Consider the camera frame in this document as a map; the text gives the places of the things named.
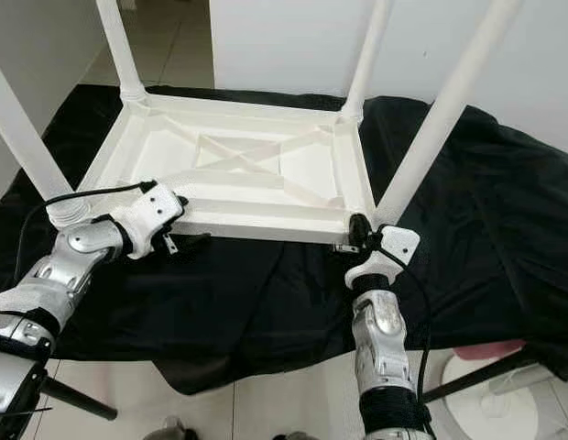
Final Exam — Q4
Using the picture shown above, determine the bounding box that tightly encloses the white plastic table leg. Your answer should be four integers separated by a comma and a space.
374, 0, 525, 228
339, 0, 395, 125
0, 60, 93, 230
96, 0, 147, 102

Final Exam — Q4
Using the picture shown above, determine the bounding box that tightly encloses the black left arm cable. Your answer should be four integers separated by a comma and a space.
14, 181, 158, 267

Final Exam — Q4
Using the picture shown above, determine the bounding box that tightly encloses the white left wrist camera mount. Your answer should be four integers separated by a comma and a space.
119, 183, 186, 259

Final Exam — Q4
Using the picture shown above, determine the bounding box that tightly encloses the black table cloth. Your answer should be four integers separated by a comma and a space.
0, 84, 568, 397

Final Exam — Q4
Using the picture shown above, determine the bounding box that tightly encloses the grey robot left leg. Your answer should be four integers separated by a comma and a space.
158, 417, 189, 440

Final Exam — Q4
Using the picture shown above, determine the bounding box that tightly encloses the white plastic table top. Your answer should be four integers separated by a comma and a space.
50, 87, 378, 247

